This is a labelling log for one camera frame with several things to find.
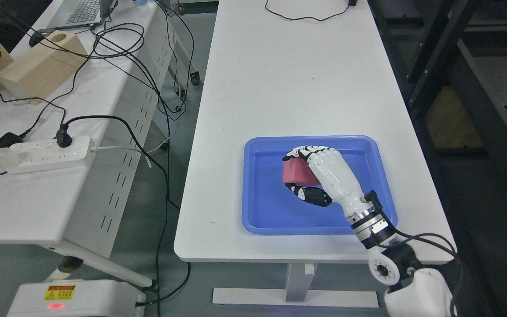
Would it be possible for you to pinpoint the white desk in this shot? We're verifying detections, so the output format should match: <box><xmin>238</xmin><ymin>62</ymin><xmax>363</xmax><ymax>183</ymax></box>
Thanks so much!
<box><xmin>174</xmin><ymin>0</ymin><xmax>453</xmax><ymax>309</ymax></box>

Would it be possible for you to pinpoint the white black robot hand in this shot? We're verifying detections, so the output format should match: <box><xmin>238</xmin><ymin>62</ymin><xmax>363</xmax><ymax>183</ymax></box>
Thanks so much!
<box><xmin>282</xmin><ymin>146</ymin><xmax>371</xmax><ymax>218</ymax></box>

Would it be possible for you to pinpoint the wooden block with hole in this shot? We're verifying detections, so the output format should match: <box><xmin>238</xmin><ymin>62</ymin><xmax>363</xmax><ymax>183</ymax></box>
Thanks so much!
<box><xmin>0</xmin><ymin>30</ymin><xmax>87</xmax><ymax>104</ymax></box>

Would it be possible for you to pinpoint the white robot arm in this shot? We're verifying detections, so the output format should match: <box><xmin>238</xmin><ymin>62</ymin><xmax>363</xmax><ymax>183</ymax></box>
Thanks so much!
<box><xmin>347</xmin><ymin>191</ymin><xmax>459</xmax><ymax>317</ymax></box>

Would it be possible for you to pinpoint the white side table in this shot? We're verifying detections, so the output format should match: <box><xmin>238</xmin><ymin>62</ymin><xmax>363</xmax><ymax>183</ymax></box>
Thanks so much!
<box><xmin>0</xmin><ymin>0</ymin><xmax>184</xmax><ymax>287</ymax></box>

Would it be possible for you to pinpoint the cardboard box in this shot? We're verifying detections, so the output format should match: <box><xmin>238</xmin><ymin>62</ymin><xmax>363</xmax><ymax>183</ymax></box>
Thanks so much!
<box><xmin>425</xmin><ymin>86</ymin><xmax>484</xmax><ymax>150</ymax></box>

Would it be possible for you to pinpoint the pink block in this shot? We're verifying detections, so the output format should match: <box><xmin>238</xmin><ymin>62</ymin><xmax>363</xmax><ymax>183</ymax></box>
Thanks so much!
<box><xmin>282</xmin><ymin>157</ymin><xmax>320</xmax><ymax>187</ymax></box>

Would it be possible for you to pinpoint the blue tray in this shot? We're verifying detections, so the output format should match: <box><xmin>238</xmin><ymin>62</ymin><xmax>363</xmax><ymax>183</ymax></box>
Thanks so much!
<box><xmin>242</xmin><ymin>135</ymin><xmax>398</xmax><ymax>235</ymax></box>

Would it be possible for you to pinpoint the white power strip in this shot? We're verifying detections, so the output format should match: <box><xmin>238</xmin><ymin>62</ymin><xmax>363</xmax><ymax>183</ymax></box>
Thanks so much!
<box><xmin>0</xmin><ymin>136</ymin><xmax>93</xmax><ymax>174</ymax></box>

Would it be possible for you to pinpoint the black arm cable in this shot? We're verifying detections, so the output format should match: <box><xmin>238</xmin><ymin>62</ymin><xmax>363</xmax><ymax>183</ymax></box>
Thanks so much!
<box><xmin>394</xmin><ymin>229</ymin><xmax>463</xmax><ymax>317</ymax></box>

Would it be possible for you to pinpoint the white machine base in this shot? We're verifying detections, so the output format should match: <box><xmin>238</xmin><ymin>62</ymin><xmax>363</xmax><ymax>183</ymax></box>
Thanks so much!
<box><xmin>7</xmin><ymin>280</ymin><xmax>146</xmax><ymax>317</ymax></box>

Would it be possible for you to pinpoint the silver laptop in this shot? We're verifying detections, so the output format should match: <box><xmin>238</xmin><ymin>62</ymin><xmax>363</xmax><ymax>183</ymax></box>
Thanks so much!
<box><xmin>48</xmin><ymin>0</ymin><xmax>118</xmax><ymax>29</ymax></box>

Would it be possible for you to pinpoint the black metal shelf left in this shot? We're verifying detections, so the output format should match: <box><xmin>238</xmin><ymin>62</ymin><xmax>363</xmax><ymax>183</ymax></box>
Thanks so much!
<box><xmin>369</xmin><ymin>0</ymin><xmax>507</xmax><ymax>229</ymax></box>

